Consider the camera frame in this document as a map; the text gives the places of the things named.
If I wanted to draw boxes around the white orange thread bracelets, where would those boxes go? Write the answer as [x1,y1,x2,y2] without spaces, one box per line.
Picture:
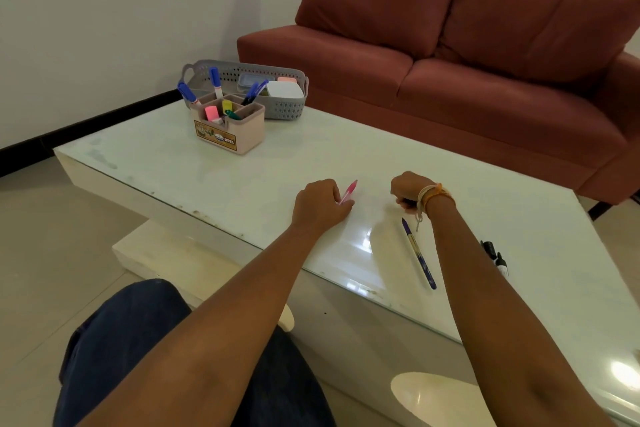
[413,183,456,232]

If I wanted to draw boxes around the red fabric sofa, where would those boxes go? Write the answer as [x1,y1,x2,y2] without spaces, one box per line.
[236,0,640,207]

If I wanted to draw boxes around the white glass-top coffee table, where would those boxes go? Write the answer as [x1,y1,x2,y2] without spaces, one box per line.
[53,100,640,427]

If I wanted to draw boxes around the pink compartment pen organizer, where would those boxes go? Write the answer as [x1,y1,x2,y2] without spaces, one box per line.
[189,93,266,156]

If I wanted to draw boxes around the person's left hand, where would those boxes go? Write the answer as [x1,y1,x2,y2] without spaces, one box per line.
[291,179,356,238]

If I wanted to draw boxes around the grey-blue lidded square container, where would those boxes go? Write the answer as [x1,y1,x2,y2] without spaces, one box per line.
[237,73,271,93]

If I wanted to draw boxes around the person's right forearm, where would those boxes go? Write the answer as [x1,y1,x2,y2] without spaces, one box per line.
[425,196,616,427]

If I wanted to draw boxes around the dark blue jeans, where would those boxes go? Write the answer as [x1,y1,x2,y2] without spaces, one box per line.
[52,279,336,427]

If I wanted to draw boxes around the person's right hand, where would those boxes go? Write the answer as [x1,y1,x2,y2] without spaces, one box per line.
[389,171,441,215]

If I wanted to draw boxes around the white lidded container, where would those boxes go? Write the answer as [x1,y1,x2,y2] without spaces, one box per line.
[265,81,305,100]

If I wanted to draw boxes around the black skirting board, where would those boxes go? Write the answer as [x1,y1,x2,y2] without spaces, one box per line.
[0,89,183,178]

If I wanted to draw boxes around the person's left forearm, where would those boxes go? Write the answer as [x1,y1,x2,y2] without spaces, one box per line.
[75,226,321,427]

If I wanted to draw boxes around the blue patterned pen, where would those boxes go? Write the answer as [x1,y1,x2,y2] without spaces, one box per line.
[401,218,438,291]

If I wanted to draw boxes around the grey perforated plastic basket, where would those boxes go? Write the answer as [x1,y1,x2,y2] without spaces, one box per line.
[179,59,310,121]

